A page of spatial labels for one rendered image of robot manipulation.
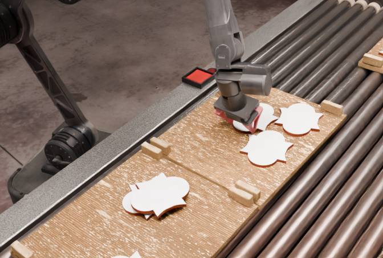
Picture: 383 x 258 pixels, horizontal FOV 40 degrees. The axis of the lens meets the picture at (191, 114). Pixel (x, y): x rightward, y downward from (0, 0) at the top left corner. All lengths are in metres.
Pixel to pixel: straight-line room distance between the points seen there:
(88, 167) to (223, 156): 0.34
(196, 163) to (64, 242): 0.36
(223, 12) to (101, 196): 0.51
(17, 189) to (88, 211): 1.20
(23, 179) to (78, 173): 1.11
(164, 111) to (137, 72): 1.98
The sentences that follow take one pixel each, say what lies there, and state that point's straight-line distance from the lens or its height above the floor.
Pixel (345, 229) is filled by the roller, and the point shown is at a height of 0.92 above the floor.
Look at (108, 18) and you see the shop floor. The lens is 4.23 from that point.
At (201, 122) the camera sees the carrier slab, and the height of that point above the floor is 0.94.
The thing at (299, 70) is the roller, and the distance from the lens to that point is 1.66.
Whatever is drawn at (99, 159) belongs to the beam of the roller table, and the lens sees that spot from 1.37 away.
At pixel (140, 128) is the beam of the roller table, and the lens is 1.45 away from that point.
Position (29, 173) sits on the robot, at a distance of 2.46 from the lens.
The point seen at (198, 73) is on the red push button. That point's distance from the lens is 1.63.
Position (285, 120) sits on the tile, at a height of 0.95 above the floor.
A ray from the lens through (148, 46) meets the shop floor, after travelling 3.75.
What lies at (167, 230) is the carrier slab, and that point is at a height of 0.94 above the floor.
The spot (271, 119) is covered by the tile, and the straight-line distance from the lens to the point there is 1.40.
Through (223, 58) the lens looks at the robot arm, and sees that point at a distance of 1.21.
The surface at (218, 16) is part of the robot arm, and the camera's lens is 1.21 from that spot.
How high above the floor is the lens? 1.79
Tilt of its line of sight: 36 degrees down
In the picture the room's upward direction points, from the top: 4 degrees counter-clockwise
